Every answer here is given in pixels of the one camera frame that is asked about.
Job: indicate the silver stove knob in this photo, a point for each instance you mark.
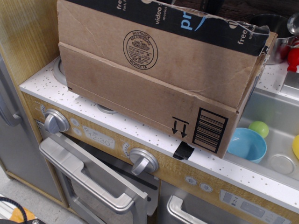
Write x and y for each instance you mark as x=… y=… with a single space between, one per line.
x=142 y=161
x=55 y=122

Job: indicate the yellow plastic ball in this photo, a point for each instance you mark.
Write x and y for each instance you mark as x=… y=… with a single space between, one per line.
x=295 y=146

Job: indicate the green plastic ball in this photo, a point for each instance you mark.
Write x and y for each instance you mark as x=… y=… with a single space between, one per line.
x=260 y=127

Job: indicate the silver ladle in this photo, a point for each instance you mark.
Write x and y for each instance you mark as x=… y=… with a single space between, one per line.
x=293 y=24

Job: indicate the oven clock display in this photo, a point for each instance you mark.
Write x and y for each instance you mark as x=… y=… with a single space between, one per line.
x=99 y=137

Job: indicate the large brown cardboard box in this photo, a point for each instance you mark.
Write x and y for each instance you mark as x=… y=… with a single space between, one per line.
x=178 y=70

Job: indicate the blue plastic bowl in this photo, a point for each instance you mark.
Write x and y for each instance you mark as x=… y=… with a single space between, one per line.
x=247 y=144

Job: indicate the black tape patch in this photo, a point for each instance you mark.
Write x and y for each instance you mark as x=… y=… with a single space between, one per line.
x=183 y=152

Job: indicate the red toy bottle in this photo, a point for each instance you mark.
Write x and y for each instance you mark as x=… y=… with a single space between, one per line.
x=293 y=59

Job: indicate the grey toy fridge door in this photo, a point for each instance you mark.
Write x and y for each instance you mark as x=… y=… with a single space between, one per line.
x=19 y=150

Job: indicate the silver dishwasher door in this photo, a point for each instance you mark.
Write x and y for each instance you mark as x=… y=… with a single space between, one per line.
x=180 y=207

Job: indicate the left silver stove knob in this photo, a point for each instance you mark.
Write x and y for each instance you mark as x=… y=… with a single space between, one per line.
x=55 y=122

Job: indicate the steel cooking pot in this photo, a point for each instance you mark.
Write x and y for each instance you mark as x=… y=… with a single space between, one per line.
x=284 y=40

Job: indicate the silver toy oven door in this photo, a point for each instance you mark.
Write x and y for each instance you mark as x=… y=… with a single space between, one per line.
x=100 y=188

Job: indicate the metal kitchen sink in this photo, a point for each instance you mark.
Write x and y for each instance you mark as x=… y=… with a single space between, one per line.
x=281 y=115

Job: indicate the right silver stove knob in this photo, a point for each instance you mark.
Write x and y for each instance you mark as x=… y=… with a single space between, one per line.
x=142 y=161

